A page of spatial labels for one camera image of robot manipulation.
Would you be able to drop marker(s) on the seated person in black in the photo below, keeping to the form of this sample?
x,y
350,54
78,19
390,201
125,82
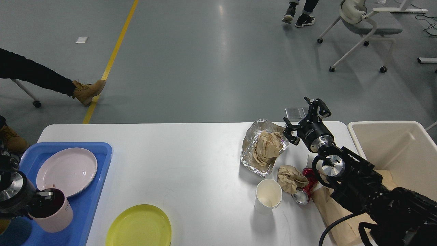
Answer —
x,y
15,66

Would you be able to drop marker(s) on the metal floor socket plate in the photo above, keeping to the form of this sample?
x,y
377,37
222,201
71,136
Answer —
x,y
294,112

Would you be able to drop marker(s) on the crumpled brown paper ball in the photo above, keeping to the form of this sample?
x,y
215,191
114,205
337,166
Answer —
x,y
289,179

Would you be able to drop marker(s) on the white paper cup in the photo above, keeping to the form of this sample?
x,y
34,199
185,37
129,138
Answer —
x,y
268,196

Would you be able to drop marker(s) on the white grey office chair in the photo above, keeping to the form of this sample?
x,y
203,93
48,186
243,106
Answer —
x,y
375,23

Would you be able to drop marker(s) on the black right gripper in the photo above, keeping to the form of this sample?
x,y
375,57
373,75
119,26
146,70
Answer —
x,y
311,129

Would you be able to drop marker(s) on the yellow plate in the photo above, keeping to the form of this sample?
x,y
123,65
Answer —
x,y
140,225

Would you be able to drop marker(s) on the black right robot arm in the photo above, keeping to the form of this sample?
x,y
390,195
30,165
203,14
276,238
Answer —
x,y
402,217

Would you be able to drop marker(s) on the white desk leg base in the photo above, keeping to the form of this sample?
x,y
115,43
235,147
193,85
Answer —
x,y
427,60

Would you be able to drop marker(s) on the dark green mug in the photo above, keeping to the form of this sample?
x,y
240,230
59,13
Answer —
x,y
17,232

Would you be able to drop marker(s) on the chair leg with caster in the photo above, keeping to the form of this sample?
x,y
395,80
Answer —
x,y
36,103

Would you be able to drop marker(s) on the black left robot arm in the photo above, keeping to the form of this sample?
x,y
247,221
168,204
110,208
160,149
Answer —
x,y
9,163

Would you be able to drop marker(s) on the pink plate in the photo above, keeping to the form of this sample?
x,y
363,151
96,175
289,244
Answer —
x,y
70,170

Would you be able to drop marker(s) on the walking person dark trousers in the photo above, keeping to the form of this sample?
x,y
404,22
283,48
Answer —
x,y
305,19

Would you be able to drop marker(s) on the crumpled brown paper on foil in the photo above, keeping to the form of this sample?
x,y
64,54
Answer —
x,y
267,146

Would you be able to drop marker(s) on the brown paper bag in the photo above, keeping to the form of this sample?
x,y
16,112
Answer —
x,y
346,233

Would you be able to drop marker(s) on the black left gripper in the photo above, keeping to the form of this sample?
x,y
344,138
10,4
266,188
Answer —
x,y
18,194

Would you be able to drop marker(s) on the tan boot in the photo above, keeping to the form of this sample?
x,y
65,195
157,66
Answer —
x,y
84,93
12,140

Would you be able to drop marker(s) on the crushed red soda can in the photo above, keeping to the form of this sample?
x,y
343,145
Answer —
x,y
303,195

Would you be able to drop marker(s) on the beige plastic bin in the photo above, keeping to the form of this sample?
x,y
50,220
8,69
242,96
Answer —
x,y
402,147

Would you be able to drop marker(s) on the pink mug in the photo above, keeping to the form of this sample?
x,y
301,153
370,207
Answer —
x,y
52,215

